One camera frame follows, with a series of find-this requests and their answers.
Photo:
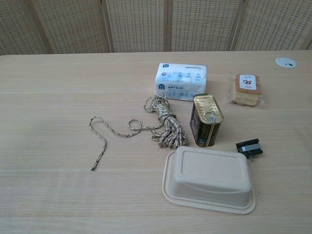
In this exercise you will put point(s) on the bread snack package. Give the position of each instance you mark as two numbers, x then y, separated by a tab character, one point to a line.
246	90

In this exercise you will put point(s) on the white tissue pack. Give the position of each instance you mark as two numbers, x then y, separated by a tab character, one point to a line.
180	81

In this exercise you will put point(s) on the gold rectangular tin can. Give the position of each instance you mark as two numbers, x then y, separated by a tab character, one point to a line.
207	119

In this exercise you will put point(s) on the beige pulp food tray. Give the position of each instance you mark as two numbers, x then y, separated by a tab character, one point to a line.
209	178

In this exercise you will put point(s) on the woven folding screen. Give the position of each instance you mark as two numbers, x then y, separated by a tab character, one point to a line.
156	24

